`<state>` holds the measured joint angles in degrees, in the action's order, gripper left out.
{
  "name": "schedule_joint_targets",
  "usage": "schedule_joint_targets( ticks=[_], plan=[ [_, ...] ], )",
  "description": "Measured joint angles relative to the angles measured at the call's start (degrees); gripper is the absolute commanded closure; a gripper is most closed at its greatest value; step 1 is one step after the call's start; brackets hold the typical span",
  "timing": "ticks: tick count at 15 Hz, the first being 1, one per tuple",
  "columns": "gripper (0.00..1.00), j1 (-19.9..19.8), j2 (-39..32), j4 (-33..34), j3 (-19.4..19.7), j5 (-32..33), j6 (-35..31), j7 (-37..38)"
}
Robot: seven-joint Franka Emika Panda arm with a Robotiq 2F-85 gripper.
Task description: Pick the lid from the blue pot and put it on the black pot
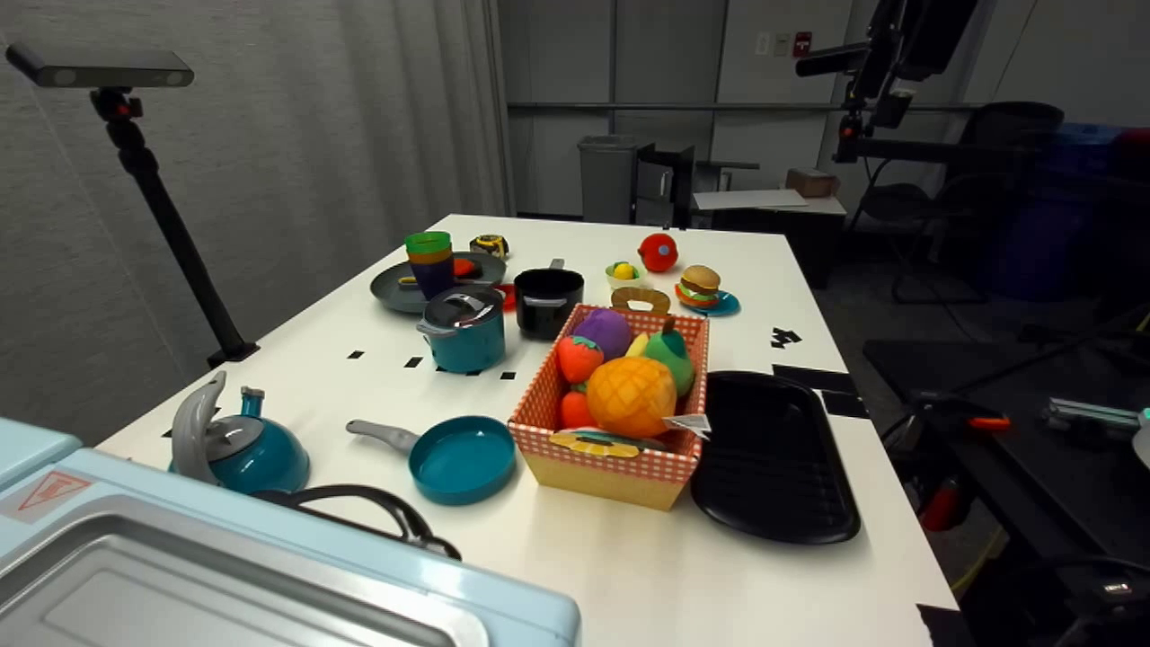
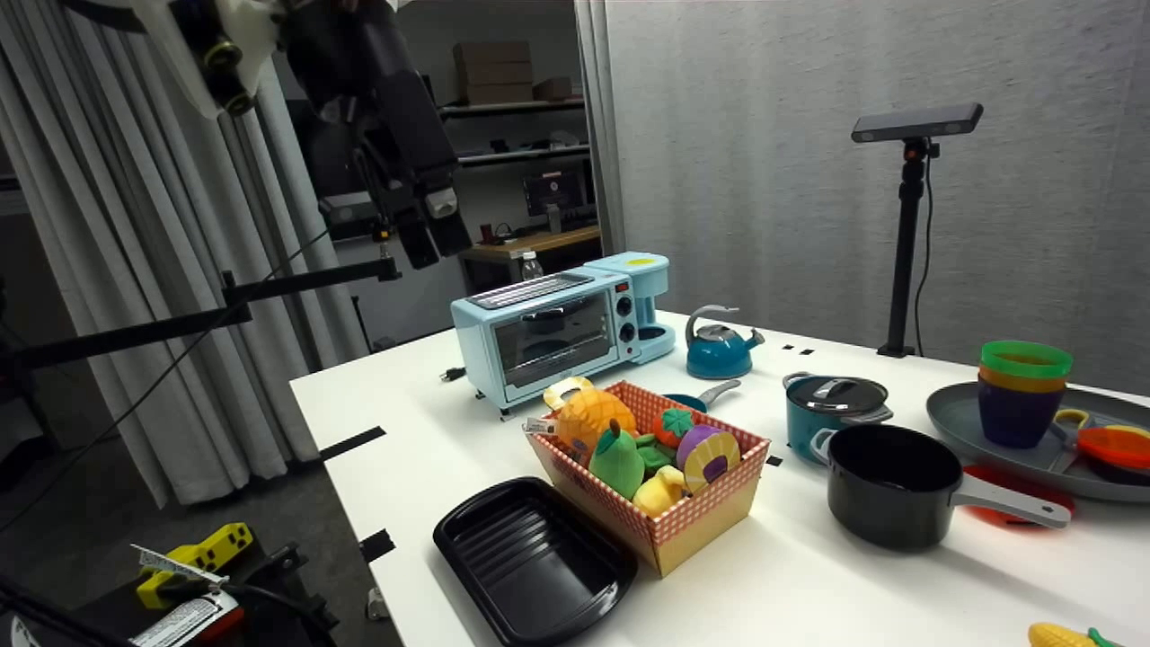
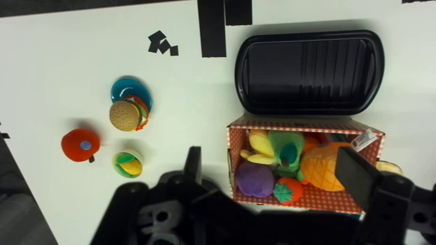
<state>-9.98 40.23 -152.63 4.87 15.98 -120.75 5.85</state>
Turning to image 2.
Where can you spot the black stereo camera bar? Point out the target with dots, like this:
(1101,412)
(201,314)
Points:
(919,120)

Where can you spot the black camera tripod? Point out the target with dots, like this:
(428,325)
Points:
(907,238)

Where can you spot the dark shelving unit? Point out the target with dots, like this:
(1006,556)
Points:
(526,156)

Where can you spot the yellow black hand tool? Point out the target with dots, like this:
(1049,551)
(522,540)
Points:
(199,558)

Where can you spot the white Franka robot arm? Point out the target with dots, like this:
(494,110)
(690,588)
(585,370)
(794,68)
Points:
(252,23)

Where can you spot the black boom pole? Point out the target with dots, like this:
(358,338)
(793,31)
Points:
(181,321)

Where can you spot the red white box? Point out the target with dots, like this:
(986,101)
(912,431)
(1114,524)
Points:
(193,618)

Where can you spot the orange red toy fruit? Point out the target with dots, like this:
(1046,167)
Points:
(670,425)

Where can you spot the black ridged grill tray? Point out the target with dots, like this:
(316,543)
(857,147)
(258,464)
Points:
(526,558)

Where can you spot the yellow green toy corn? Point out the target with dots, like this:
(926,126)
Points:
(1063,634)

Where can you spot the purple toy eggplant slice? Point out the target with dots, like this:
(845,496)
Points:
(706,454)

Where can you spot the wooden desk top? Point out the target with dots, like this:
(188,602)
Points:
(539,246)

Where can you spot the grey round plate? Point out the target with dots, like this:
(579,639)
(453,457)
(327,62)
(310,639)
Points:
(958,419)

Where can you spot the teal toy frying pan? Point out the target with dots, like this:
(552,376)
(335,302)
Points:
(718,388)

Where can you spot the teal blue toy pot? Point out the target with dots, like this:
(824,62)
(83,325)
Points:
(807,431)

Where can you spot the white pleated curtain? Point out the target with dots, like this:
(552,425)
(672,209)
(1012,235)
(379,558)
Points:
(132,300)

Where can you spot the red flat toy piece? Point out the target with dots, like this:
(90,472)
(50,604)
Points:
(1017,478)

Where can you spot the clear plastic bottle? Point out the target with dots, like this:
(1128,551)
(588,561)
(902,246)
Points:
(526,264)

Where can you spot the red checkered cardboard basket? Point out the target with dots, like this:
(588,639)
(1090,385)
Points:
(703,526)

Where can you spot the yellow toy lemon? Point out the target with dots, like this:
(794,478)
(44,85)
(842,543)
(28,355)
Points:
(659,489)

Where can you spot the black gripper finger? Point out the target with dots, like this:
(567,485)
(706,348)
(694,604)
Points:
(452,225)
(419,242)

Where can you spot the black table edge clamp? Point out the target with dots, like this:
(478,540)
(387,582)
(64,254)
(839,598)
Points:
(376,543)
(350,443)

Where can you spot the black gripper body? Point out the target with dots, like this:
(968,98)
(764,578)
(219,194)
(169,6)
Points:
(409,145)

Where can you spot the green plastic cup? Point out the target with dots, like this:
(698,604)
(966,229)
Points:
(1025,357)

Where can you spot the white sink basin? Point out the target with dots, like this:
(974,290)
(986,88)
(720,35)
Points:
(552,330)

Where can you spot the orange plush toy fruit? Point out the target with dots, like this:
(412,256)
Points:
(591,419)

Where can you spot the orange plastic cup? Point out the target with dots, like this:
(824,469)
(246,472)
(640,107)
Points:
(1017,382)

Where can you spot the cardboard box on shelf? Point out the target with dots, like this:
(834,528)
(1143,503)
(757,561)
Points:
(494,73)

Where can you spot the black cup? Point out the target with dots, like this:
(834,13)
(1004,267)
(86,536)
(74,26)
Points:
(894,489)

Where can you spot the orange toy bowl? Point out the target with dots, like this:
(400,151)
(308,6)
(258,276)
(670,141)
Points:
(1114,447)

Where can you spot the teal toy kettle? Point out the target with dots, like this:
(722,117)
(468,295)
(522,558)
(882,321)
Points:
(720,351)

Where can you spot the grey backdrop curtain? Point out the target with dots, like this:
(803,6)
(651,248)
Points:
(777,180)

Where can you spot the green toy pear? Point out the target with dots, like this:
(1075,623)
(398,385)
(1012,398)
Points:
(618,461)

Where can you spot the glass pot lid dark rim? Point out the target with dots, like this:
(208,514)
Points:
(839,393)

